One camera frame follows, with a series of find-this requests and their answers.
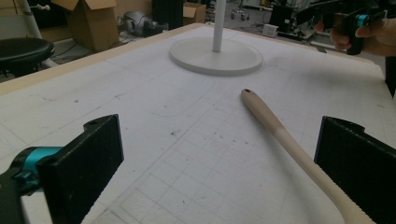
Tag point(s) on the grey plastic device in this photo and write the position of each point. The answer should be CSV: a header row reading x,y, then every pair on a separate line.
x,y
137,21

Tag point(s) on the wheeled chair base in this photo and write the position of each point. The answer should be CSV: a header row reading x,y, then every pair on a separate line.
x,y
239,15

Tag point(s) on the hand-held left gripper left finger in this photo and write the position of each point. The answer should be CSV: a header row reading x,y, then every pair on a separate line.
x,y
81,168

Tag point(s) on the black equipment on floor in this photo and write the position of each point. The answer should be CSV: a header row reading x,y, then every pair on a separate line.
x,y
281,17

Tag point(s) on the white metal floor stand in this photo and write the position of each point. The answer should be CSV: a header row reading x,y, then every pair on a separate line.
x,y
31,18

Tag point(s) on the small white box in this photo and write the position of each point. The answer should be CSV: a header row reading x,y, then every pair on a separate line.
x,y
270,30

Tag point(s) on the large open cardboard box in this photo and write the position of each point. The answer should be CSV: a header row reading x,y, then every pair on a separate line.
x,y
87,28

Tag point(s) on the black round stool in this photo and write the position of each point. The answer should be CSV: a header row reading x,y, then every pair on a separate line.
x,y
21,49

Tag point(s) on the white grid mat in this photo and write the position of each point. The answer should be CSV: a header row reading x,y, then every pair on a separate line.
x,y
186,124

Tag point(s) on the small cardboard box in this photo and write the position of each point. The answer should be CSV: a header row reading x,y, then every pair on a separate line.
x,y
193,14

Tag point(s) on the slotted wooden spoon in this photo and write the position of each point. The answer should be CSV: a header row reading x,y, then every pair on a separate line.
x,y
280,127

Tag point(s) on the white utensil rack stand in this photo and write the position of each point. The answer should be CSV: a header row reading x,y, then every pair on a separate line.
x,y
218,59

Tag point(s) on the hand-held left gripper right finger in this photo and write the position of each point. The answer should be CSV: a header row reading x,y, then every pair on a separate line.
x,y
358,165

